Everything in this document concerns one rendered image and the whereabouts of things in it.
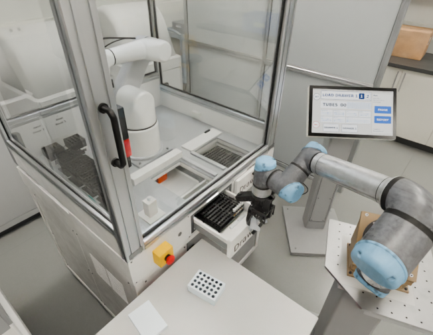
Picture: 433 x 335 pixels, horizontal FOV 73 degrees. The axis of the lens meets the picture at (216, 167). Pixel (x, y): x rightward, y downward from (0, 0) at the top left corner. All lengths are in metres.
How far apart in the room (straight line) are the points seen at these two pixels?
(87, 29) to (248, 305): 1.04
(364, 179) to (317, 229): 1.73
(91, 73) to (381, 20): 2.09
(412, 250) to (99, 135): 0.77
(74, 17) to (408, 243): 0.83
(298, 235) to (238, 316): 1.37
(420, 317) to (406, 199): 0.74
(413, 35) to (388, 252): 3.48
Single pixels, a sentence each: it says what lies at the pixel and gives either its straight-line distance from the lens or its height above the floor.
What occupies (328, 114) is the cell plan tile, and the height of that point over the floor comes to 1.06.
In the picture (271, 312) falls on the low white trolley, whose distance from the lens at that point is 1.25.
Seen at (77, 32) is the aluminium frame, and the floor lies 1.71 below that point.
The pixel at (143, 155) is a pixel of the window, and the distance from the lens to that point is 0.95.
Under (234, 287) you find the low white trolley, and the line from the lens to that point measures 1.28.
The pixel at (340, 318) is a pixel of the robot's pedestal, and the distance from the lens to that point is 1.68.
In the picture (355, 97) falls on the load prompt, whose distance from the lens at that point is 2.00.
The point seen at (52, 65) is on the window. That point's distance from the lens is 0.89.
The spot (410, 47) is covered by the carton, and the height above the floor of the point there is 1.02.
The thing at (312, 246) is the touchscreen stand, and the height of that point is 0.03.
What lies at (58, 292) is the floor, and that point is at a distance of 2.37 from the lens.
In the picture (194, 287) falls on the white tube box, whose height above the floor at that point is 0.80.
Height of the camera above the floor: 1.85
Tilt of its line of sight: 37 degrees down
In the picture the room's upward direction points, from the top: 1 degrees clockwise
